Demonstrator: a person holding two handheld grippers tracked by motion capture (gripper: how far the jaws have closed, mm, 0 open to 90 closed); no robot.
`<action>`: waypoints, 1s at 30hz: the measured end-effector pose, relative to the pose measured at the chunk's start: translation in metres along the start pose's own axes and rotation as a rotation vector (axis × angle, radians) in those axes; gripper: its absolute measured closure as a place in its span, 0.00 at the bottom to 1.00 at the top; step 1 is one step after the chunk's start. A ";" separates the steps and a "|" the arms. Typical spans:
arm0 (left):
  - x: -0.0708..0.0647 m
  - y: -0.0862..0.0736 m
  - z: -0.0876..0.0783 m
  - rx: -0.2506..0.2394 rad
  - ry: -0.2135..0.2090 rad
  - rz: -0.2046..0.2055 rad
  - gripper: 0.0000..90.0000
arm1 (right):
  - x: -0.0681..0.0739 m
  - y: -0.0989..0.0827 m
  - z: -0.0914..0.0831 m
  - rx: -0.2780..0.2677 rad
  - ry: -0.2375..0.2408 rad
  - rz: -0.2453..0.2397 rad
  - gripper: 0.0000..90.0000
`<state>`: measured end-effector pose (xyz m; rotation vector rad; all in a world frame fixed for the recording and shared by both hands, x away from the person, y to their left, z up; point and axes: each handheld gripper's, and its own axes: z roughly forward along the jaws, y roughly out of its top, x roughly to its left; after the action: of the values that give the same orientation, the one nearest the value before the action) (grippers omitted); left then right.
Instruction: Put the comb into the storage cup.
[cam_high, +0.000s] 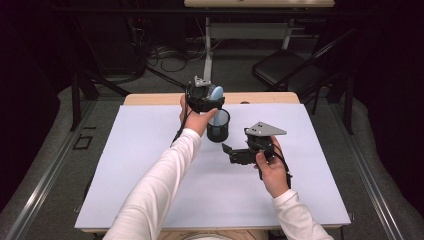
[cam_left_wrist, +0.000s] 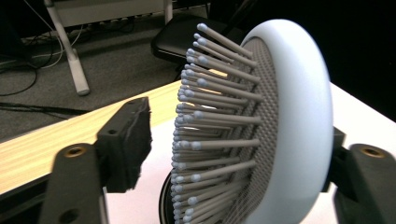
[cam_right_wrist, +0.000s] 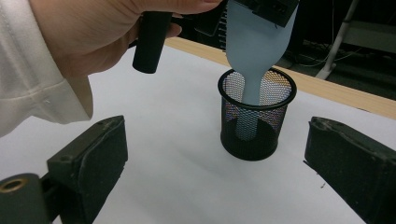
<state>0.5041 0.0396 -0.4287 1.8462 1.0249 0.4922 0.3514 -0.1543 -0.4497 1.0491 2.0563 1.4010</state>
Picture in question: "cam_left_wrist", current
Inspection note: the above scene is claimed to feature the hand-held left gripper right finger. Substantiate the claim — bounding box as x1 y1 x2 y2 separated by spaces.
321 126 347 193

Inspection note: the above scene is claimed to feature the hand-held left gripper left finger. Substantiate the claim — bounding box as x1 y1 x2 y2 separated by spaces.
95 96 154 194

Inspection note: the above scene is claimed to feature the light blue hairbrush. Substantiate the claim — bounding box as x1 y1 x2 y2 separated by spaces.
170 19 334 224

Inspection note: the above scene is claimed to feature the black mesh cup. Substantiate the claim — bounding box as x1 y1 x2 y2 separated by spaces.
158 170 177 224

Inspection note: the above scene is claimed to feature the white table mat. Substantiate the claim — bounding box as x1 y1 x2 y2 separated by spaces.
104 82 396 224

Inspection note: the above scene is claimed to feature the wooden table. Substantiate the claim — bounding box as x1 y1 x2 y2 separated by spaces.
0 70 228 196

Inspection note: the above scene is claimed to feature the white-legged desk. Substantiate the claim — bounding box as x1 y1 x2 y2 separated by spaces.
43 0 174 97

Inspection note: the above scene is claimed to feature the black folding chair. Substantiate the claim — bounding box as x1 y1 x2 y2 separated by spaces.
150 0 260 68

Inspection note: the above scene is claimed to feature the thick black floor cable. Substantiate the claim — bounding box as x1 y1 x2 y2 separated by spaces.
0 101 92 120

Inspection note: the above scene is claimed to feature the bundle of floor cables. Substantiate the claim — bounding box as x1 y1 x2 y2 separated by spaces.
0 21 85 97

